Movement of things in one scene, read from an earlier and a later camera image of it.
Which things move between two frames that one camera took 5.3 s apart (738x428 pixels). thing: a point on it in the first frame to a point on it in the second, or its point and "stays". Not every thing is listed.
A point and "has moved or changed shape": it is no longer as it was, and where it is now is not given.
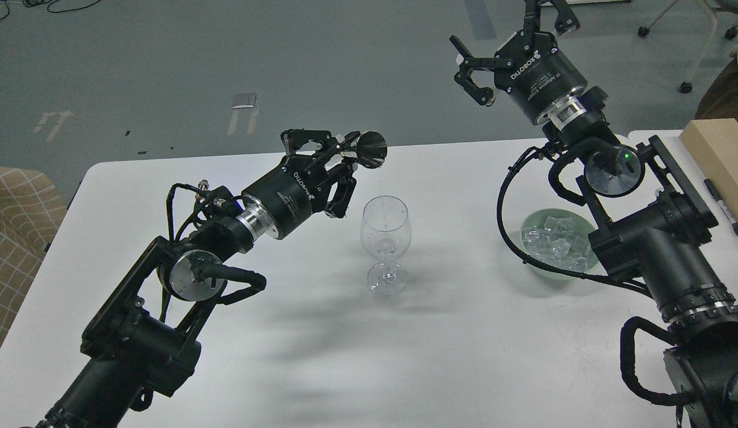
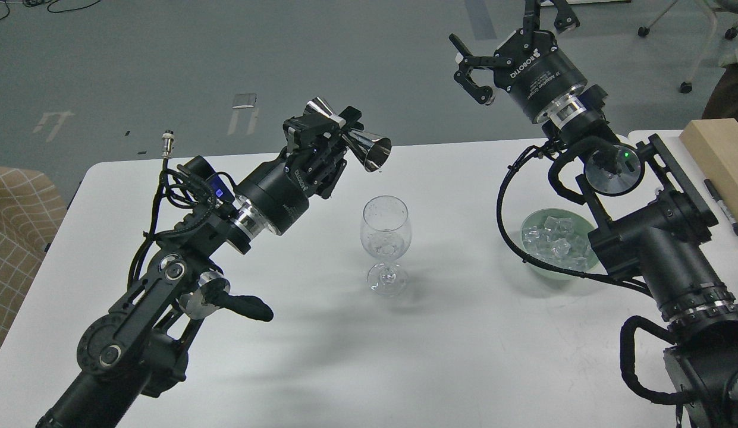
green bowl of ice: x=559 y=238 stays
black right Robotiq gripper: x=542 y=74 stays
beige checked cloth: x=25 y=207 stays
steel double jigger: x=371 y=150 has moved or changed shape
